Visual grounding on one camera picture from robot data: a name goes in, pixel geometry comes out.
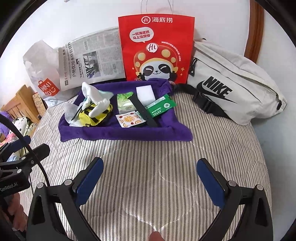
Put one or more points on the orange fruit print sachet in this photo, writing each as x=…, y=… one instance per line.
x=130, y=119

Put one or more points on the folded newspaper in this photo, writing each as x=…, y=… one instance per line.
x=93, y=58

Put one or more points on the green tissue pack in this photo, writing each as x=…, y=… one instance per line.
x=124, y=105

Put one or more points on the purple plush toy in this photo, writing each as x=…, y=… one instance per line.
x=4, y=129

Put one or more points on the yellow black pouch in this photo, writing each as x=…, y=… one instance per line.
x=90, y=118

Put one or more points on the red panda paper bag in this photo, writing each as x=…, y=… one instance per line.
x=156, y=46

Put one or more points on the white Nike waist bag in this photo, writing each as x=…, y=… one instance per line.
x=231, y=86

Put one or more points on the striped bed quilt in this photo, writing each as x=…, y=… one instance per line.
x=154, y=186

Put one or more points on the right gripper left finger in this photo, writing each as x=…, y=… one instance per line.
x=44, y=221

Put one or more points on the white Miniso plastic bag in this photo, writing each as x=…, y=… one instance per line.
x=42, y=65

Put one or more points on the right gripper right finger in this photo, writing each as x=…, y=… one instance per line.
x=255, y=222

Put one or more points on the person's right hand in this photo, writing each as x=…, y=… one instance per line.
x=155, y=236

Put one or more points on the white plush toy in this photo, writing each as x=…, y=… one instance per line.
x=25, y=126

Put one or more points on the person's left hand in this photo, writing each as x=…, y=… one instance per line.
x=15, y=209

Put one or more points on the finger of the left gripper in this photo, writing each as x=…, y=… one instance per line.
x=31, y=159
x=9, y=148

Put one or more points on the wooden door frame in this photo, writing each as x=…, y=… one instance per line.
x=255, y=33

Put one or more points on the green wet wipe sachet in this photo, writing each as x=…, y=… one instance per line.
x=160, y=105

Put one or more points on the purple fleece towel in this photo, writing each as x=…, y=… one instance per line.
x=168, y=129

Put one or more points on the white sponge block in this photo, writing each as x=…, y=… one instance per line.
x=145, y=95

